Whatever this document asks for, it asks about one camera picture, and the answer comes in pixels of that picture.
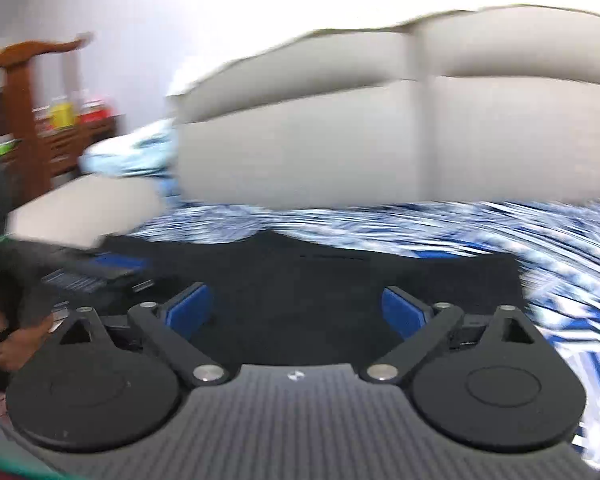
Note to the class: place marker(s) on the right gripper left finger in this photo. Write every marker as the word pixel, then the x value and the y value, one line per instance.
pixel 166 330

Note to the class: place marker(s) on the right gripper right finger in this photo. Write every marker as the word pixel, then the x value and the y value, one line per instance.
pixel 425 332

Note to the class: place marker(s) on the black pants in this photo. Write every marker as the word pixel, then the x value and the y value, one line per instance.
pixel 281 301

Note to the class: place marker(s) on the person's hand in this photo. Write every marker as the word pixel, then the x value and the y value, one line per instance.
pixel 17 349

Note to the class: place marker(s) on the light blue cloth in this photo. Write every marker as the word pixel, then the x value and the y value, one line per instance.
pixel 148 151

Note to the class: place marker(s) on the brown wooden shelf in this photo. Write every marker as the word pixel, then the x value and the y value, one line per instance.
pixel 42 155

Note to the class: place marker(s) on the blue white patterned cover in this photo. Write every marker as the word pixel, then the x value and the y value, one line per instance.
pixel 558 246

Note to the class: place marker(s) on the beige leather sofa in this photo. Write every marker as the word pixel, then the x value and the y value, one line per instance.
pixel 496 104

